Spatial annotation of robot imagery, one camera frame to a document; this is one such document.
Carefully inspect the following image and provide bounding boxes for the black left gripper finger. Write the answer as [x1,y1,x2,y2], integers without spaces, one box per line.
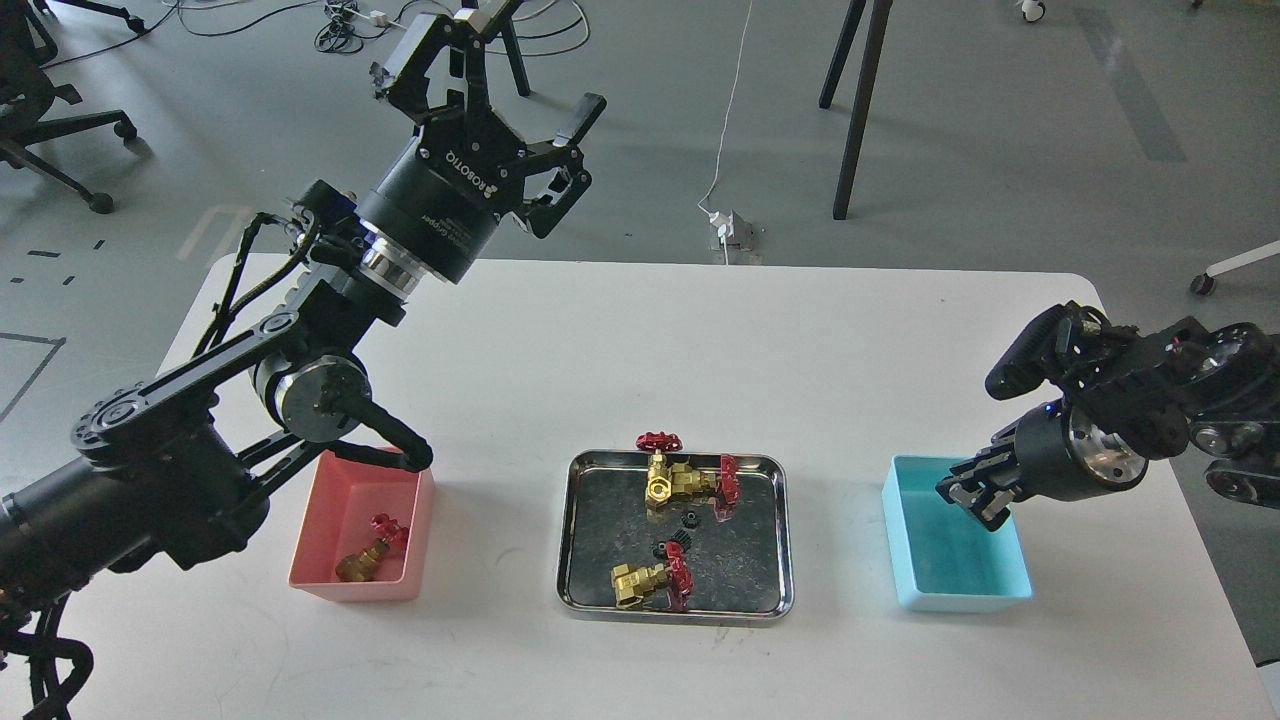
[550,94,607,150]
[370,1,499,126]

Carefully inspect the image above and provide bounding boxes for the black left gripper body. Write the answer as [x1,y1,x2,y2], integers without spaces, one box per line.
[355,95,593,286]

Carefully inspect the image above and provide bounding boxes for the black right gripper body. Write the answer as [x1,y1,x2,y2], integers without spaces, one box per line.
[989,401,1149,502]

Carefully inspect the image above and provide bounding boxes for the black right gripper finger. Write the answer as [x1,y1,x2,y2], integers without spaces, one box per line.
[934,447,1011,501]
[950,486,1016,533]

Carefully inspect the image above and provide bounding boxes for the brass valve red handle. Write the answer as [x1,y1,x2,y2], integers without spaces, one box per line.
[611,555,694,610]
[334,512,410,582]
[635,432,684,510]

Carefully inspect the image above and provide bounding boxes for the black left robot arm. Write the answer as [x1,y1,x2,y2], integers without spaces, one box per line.
[3,1,605,719]

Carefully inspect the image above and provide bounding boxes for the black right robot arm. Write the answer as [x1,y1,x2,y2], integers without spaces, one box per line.
[936,302,1279,532]

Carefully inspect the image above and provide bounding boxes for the blue plastic box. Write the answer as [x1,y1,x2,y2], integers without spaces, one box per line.
[881,454,1034,612]

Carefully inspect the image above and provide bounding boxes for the brass valve top right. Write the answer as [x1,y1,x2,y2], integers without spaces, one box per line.
[669,454,741,506]

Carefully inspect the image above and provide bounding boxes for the small black gear middle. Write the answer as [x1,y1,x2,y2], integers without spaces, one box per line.
[652,536,691,561]

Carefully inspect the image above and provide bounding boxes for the pink plastic box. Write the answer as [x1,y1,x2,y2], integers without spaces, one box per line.
[289,452,435,602]

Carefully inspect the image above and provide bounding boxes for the black tripod legs left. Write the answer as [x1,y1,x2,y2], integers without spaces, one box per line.
[493,1,532,97]

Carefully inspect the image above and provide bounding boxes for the black tripod legs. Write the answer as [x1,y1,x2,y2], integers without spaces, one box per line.
[493,1,532,97]
[818,1,893,220]

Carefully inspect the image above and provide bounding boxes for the white chair caster base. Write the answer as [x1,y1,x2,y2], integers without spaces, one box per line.
[1188,240,1280,297]

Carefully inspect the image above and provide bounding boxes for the metal tray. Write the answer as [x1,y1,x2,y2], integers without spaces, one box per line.
[557,448,794,623]

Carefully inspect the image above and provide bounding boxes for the black tripod legs right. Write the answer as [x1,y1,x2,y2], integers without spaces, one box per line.
[818,1,893,220]

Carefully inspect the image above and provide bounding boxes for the black office chair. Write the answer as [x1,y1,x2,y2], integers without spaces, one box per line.
[1,1,138,214]

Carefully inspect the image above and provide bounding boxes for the cable bundle on floor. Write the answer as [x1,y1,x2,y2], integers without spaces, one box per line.
[175,0,593,56]

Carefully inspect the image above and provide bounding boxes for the white power adapter with cable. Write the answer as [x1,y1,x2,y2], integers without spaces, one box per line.
[696,1,755,266]

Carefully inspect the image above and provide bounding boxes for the brass valve upright red handle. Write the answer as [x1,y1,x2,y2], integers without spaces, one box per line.
[635,432,684,510]

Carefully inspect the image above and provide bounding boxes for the brass valve bottom red handle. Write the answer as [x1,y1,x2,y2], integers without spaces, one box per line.
[611,555,694,610]

